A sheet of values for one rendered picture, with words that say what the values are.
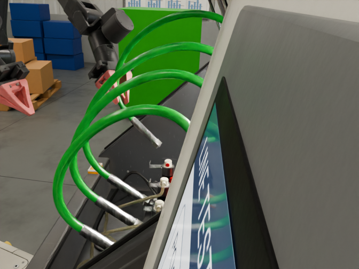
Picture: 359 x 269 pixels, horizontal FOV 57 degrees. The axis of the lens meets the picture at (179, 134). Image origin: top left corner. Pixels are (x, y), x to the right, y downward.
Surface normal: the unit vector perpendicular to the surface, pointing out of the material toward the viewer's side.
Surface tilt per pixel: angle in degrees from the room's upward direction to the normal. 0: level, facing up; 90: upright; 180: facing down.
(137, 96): 90
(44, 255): 0
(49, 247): 0
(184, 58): 90
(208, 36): 90
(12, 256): 0
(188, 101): 90
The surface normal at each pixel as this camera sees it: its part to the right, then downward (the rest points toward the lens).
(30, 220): 0.04, -0.92
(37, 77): 0.11, 0.39
